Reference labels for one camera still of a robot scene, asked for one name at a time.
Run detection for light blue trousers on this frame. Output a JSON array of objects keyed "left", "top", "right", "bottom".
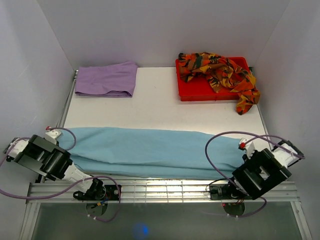
[{"left": 59, "top": 127, "right": 244, "bottom": 180}]

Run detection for orange camouflage trousers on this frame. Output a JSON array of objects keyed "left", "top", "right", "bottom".
[{"left": 177, "top": 52, "right": 261, "bottom": 115}]

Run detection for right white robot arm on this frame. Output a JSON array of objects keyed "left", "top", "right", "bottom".
[{"left": 218, "top": 138, "right": 304, "bottom": 200}]

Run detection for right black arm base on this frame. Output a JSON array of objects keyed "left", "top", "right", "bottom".
[{"left": 205, "top": 180, "right": 251, "bottom": 217}]

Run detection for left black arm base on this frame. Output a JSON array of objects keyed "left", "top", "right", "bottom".
[{"left": 72, "top": 183, "right": 121, "bottom": 217}]

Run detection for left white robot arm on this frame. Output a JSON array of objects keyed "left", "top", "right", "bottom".
[{"left": 3, "top": 134, "right": 107, "bottom": 201}]

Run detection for folded purple trousers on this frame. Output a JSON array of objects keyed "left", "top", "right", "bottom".
[{"left": 74, "top": 61, "right": 138, "bottom": 98}]

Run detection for red plastic tray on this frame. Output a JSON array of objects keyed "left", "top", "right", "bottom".
[{"left": 175, "top": 57, "right": 249, "bottom": 102}]

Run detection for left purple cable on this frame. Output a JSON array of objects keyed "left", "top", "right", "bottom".
[{"left": 0, "top": 127, "right": 123, "bottom": 223}]

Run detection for aluminium rail frame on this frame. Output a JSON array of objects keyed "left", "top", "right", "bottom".
[{"left": 20, "top": 65, "right": 313, "bottom": 240}]

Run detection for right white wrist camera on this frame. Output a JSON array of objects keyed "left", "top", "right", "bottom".
[{"left": 238, "top": 137, "right": 256, "bottom": 159}]

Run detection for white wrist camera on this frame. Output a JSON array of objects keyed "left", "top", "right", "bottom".
[
  {"left": 44, "top": 126, "right": 63, "bottom": 145},
  {"left": 238, "top": 137, "right": 256, "bottom": 159}
]

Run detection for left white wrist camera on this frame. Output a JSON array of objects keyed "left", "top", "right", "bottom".
[{"left": 44, "top": 126, "right": 63, "bottom": 145}]

